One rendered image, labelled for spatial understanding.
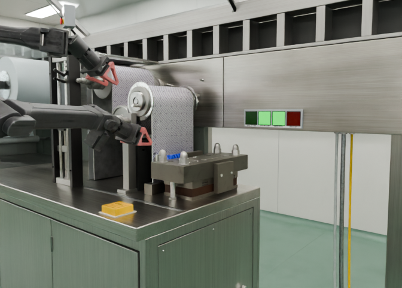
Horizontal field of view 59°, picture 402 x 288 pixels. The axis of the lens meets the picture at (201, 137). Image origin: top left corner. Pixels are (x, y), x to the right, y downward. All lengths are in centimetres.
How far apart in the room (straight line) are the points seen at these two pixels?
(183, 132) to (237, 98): 26
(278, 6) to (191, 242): 91
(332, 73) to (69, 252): 110
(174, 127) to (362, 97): 69
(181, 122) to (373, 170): 255
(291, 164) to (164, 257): 300
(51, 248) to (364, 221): 300
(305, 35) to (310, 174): 260
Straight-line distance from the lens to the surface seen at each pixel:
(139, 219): 108
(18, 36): 120
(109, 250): 118
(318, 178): 388
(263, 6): 148
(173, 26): 176
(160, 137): 138
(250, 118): 144
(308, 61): 135
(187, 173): 121
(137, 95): 137
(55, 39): 119
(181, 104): 146
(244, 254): 149
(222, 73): 153
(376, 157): 369
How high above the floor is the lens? 122
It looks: 5 degrees down
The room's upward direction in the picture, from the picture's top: straight up
